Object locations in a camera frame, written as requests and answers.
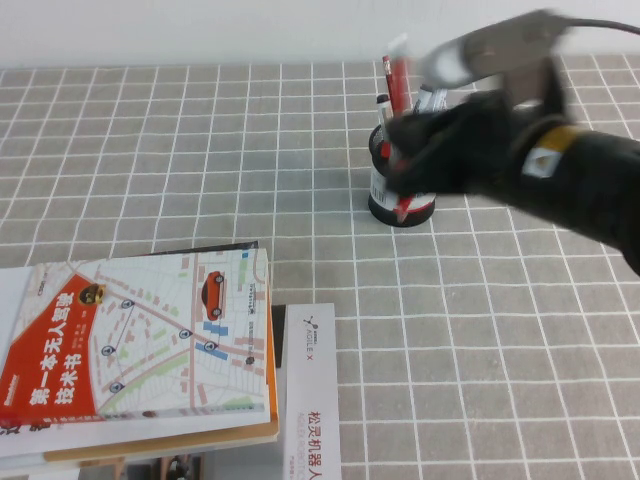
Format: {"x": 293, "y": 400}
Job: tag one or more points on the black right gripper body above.
{"x": 475, "y": 145}

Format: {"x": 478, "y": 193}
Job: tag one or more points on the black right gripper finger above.
{"x": 412, "y": 131}
{"x": 412, "y": 177}

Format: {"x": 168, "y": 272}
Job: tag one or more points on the red gel pen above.
{"x": 400, "y": 85}

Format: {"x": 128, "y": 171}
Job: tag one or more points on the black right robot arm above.
{"x": 590, "y": 190}

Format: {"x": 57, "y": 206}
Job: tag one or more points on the short red capped pen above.
{"x": 385, "y": 150}

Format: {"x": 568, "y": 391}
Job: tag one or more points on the clear plastic pen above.
{"x": 440, "y": 100}

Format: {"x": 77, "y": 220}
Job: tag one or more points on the black mesh pen holder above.
{"x": 385, "y": 210}

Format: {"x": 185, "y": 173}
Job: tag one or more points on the white marker with black cap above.
{"x": 383, "y": 110}
{"x": 425, "y": 100}

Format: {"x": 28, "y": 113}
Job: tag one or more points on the red black striped pencil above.
{"x": 386, "y": 75}

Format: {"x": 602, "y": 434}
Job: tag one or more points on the grey white-grid tablecloth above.
{"x": 450, "y": 325}

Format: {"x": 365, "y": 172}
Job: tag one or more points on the tan orange cover book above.
{"x": 272, "y": 360}

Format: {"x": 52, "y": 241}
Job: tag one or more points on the white AgileX brochure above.
{"x": 315, "y": 390}

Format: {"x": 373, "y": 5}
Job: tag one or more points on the orange map cover book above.
{"x": 150, "y": 325}

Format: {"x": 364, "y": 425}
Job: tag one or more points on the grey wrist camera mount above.
{"x": 500, "y": 45}

